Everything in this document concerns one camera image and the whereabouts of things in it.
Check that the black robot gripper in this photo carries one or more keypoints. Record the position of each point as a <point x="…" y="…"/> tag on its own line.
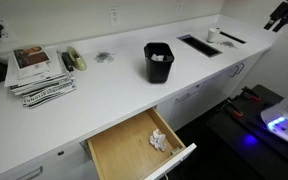
<point x="279" y="13"/>

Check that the white paper cup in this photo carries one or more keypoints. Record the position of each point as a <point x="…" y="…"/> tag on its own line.
<point x="212" y="34"/>

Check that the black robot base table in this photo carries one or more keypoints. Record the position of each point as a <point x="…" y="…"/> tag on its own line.
<point x="248" y="136"/>

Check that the rectangular counter chute opening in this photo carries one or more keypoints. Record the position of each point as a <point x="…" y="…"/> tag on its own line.
<point x="199" y="46"/>

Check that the red black clamp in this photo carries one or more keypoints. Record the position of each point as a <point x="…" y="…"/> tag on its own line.
<point x="232" y="108"/>
<point x="250" y="94"/>

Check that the black trash bin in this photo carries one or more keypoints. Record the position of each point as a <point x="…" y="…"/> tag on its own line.
<point x="158" y="71"/>

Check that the white cabinet doors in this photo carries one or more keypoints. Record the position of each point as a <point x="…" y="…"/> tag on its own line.
<point x="193" y="102"/>

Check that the crumpled white paper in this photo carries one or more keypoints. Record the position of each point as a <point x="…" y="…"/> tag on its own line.
<point x="157" y="140"/>

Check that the open wooden drawer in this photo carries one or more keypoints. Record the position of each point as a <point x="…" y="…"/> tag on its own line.
<point x="123" y="152"/>

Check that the black stapler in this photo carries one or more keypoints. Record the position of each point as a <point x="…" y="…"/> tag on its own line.
<point x="67" y="61"/>

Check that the stack of magazines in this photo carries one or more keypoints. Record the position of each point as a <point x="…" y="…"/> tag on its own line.
<point x="38" y="75"/>

